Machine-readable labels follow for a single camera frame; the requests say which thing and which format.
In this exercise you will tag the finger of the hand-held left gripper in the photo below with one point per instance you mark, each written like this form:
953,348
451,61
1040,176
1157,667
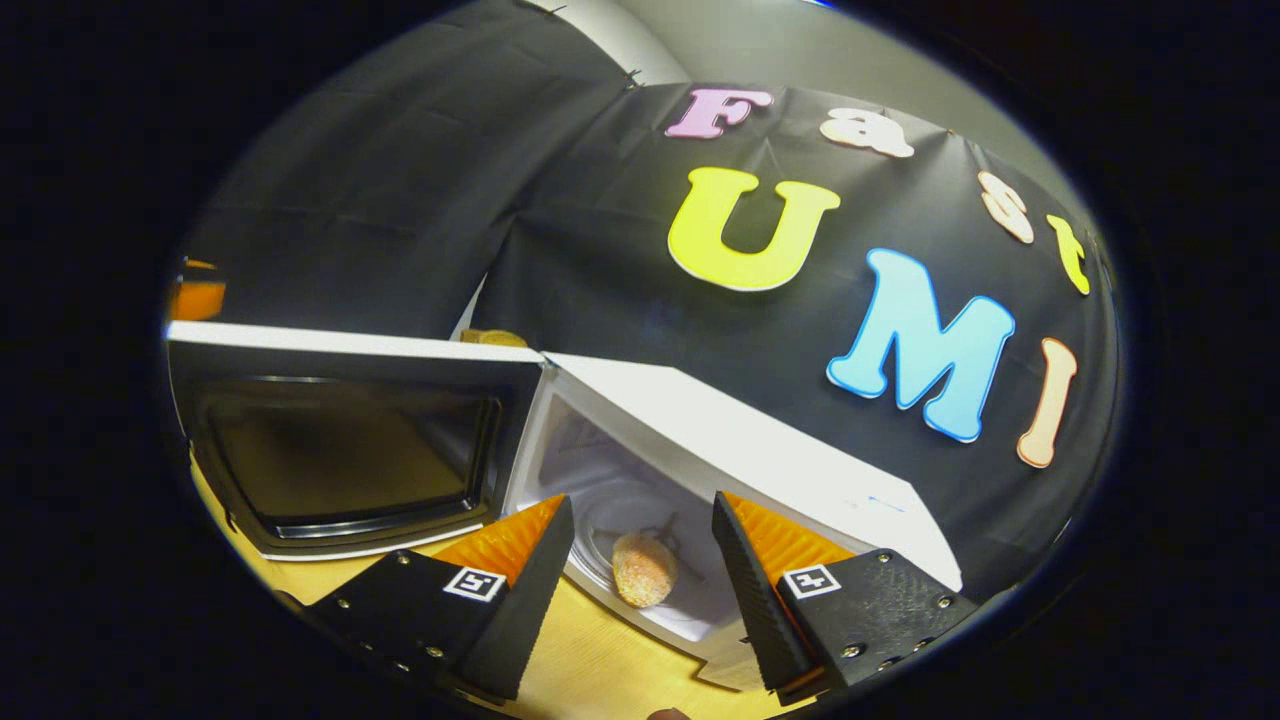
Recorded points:
197,298

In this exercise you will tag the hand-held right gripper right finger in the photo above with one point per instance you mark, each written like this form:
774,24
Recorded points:
760,610

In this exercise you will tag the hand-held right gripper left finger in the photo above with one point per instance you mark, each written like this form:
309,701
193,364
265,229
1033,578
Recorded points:
520,610

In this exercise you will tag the round breaded food ball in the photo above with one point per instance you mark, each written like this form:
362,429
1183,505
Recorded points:
645,570

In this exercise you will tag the white microwave oven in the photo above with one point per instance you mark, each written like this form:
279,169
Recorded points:
750,440

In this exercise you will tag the brown bread slice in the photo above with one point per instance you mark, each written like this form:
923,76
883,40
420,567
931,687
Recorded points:
495,338

